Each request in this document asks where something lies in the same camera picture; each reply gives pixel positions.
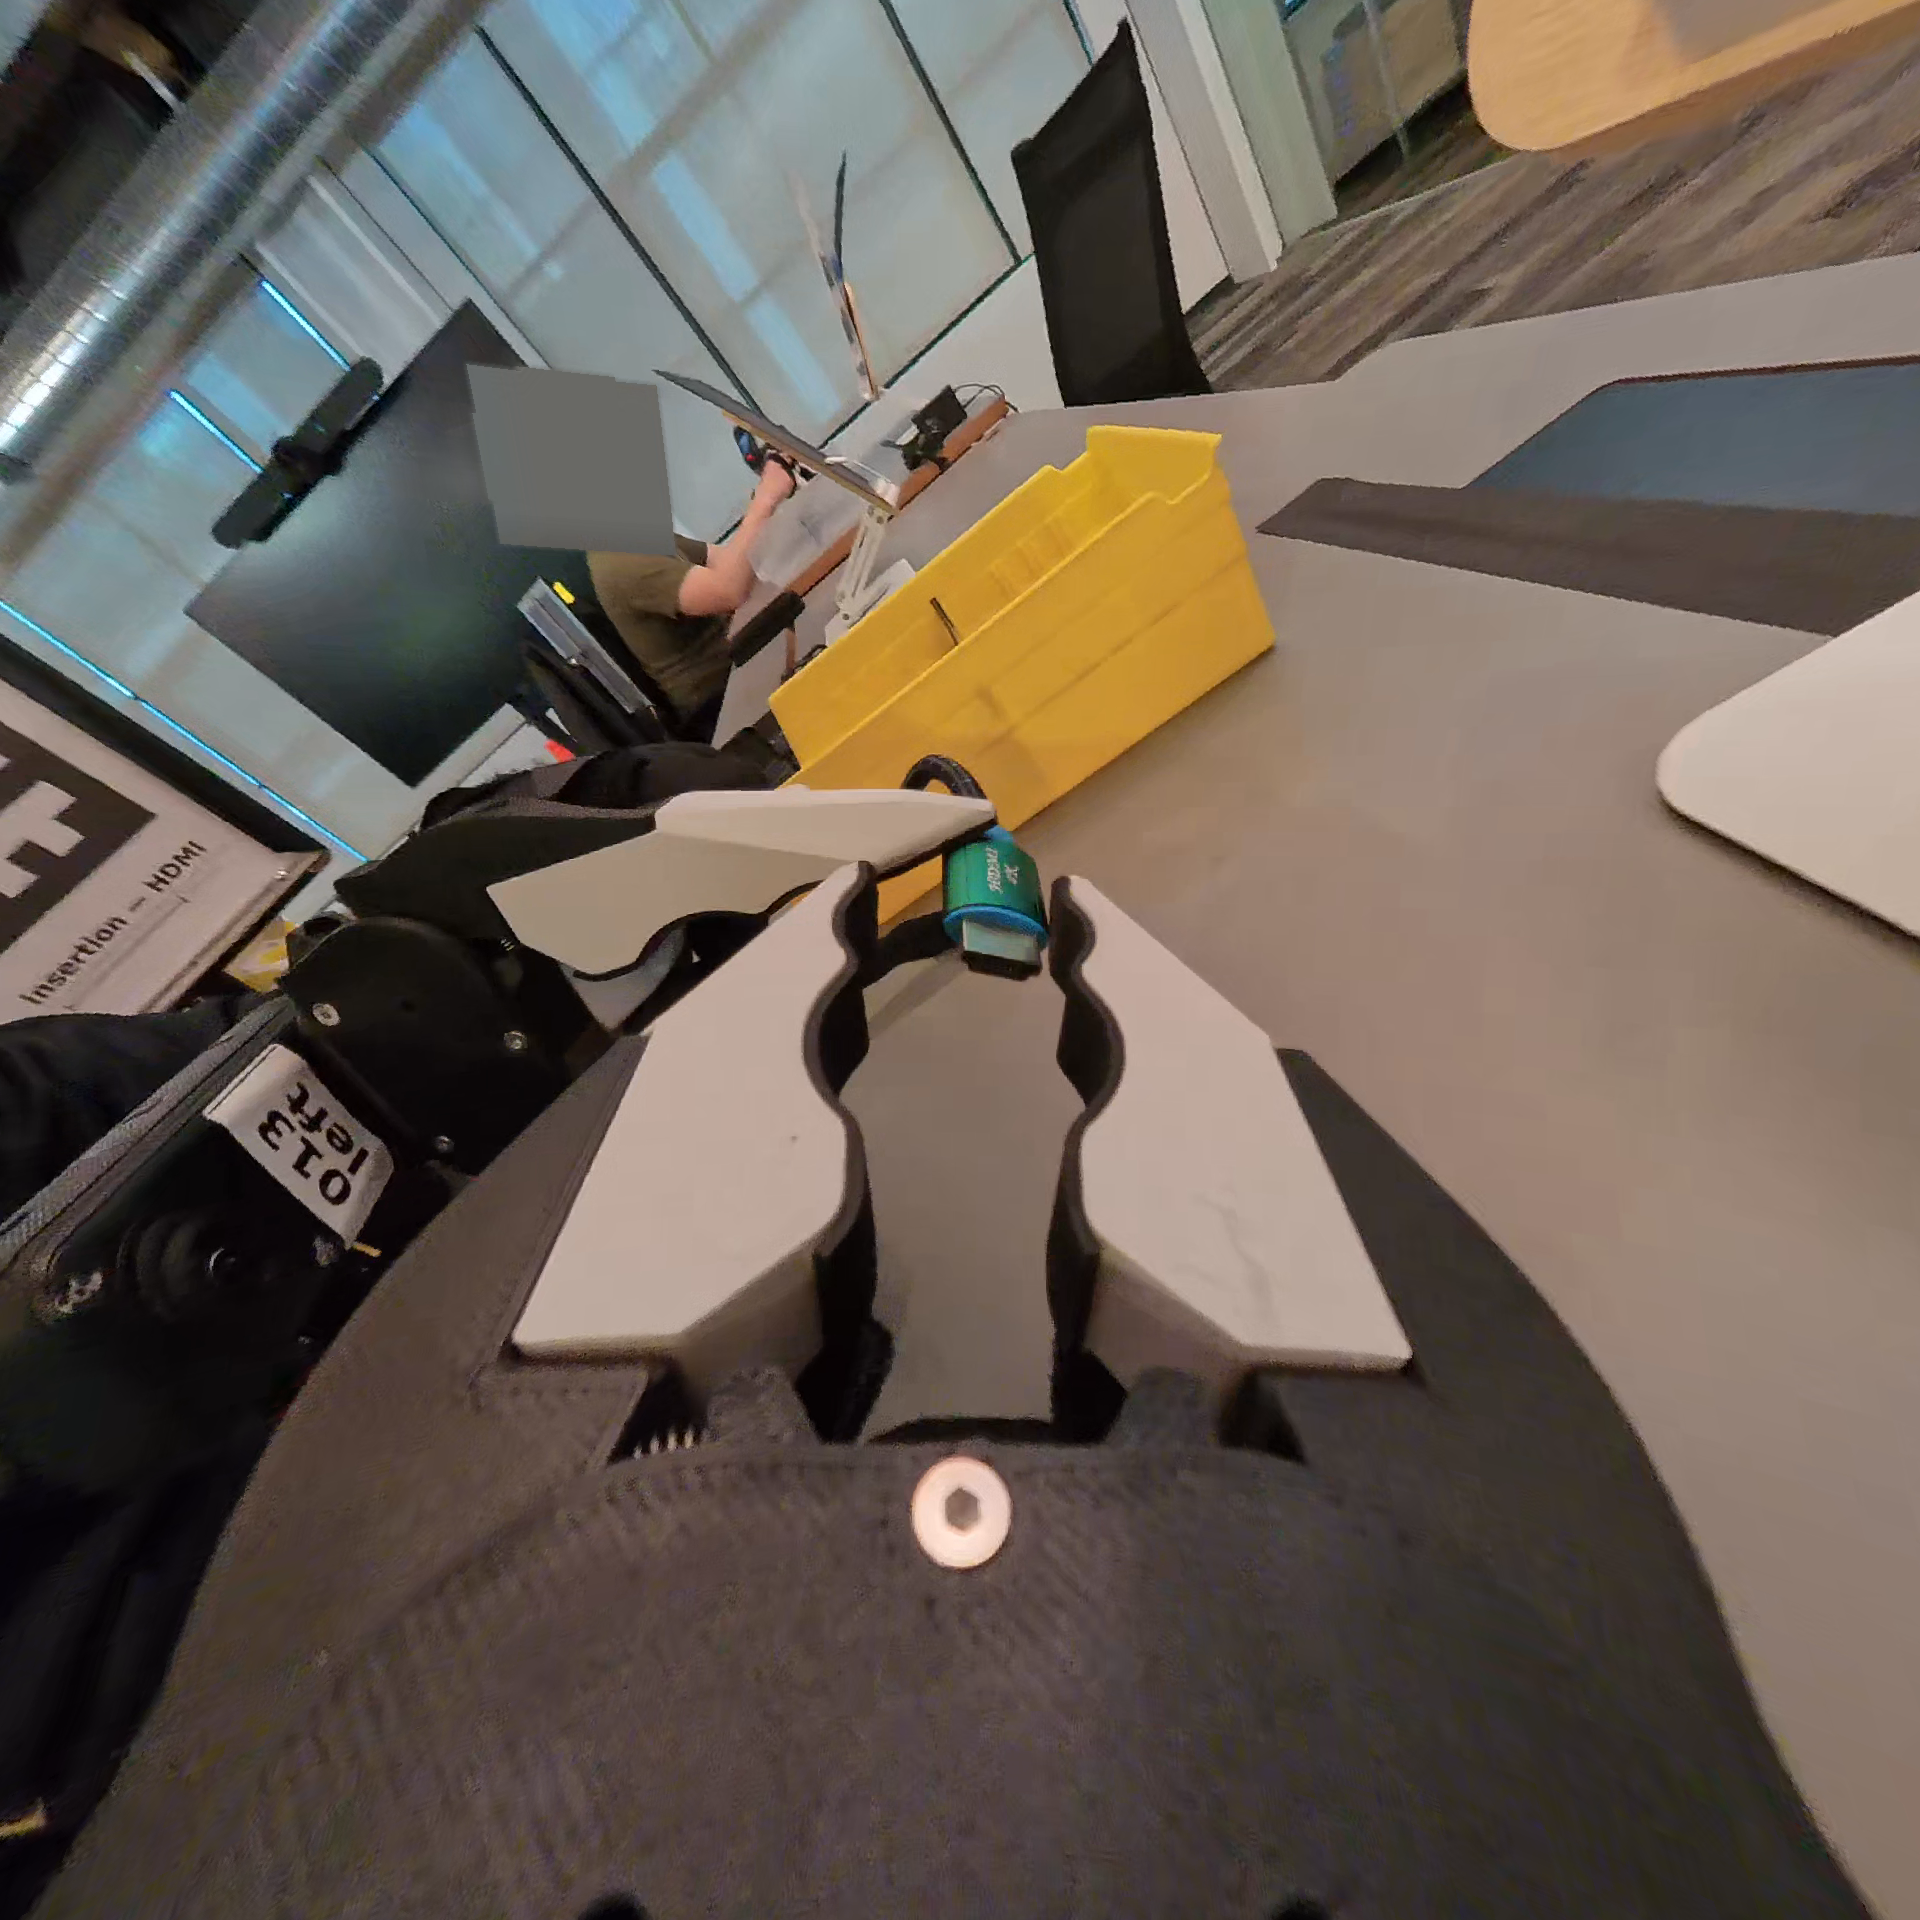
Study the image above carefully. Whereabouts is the black wall display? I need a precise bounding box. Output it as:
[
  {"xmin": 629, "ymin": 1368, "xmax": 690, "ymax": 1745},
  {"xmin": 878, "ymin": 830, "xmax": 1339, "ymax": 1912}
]
[{"xmin": 189, "ymin": 300, "xmax": 603, "ymax": 787}]

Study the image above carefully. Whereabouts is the white metal board stand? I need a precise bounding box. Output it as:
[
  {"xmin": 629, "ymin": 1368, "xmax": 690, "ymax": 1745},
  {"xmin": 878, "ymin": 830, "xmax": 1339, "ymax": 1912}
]
[
  {"xmin": 1655, "ymin": 594, "xmax": 1920, "ymax": 942},
  {"xmin": 661, "ymin": 367, "xmax": 918, "ymax": 631}
]

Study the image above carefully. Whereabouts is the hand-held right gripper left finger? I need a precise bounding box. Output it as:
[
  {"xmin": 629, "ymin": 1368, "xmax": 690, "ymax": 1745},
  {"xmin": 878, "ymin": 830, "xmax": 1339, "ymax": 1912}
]
[{"xmin": 508, "ymin": 863, "xmax": 878, "ymax": 1407}]

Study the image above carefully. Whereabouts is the person's left hand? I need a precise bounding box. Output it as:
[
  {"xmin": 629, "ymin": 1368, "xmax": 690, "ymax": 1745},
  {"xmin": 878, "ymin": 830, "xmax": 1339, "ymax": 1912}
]
[{"xmin": 418, "ymin": 741, "xmax": 786, "ymax": 839}]

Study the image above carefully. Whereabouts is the silver ventilation duct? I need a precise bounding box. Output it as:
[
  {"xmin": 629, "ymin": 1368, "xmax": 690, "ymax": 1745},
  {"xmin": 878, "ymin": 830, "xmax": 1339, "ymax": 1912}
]
[{"xmin": 0, "ymin": 0, "xmax": 499, "ymax": 469}]

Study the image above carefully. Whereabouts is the yellow plastic bin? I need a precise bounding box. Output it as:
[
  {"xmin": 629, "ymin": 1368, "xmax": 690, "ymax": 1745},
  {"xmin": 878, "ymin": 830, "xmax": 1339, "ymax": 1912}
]
[{"xmin": 770, "ymin": 425, "xmax": 1279, "ymax": 922}]

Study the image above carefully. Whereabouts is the person's left forearm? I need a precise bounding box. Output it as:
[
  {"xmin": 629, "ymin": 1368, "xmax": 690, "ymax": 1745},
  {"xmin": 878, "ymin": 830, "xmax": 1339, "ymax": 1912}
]
[{"xmin": 0, "ymin": 1007, "xmax": 281, "ymax": 1206}]

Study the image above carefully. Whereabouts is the black mesh chair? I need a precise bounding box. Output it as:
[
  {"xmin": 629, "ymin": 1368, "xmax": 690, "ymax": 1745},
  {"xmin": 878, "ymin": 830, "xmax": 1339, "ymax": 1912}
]
[{"xmin": 1004, "ymin": 20, "xmax": 1216, "ymax": 410}]

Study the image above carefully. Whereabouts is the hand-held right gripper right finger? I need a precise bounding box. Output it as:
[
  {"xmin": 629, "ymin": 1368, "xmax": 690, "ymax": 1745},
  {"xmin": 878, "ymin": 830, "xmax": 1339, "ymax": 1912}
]
[{"xmin": 1042, "ymin": 872, "xmax": 1414, "ymax": 1425}]

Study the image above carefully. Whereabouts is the green hdmi cable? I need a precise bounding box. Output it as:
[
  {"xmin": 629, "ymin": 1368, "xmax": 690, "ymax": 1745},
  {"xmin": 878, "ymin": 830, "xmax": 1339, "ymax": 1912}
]
[{"xmin": 897, "ymin": 755, "xmax": 1052, "ymax": 986}]

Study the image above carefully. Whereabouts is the white printed sign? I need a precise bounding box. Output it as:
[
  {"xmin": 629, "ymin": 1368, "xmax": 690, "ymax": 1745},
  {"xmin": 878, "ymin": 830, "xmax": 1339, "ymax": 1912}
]
[{"xmin": 0, "ymin": 677, "xmax": 331, "ymax": 1022}]

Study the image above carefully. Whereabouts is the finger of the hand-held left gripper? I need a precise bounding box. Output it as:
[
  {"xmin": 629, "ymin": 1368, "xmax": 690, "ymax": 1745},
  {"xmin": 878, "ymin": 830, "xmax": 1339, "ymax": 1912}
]
[
  {"xmin": 489, "ymin": 830, "xmax": 840, "ymax": 982},
  {"xmin": 661, "ymin": 787, "xmax": 1000, "ymax": 875}
]

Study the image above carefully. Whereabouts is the black video bar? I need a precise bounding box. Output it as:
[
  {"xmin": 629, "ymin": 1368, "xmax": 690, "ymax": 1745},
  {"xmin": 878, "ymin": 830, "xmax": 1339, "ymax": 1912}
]
[{"xmin": 206, "ymin": 357, "xmax": 384, "ymax": 553}]

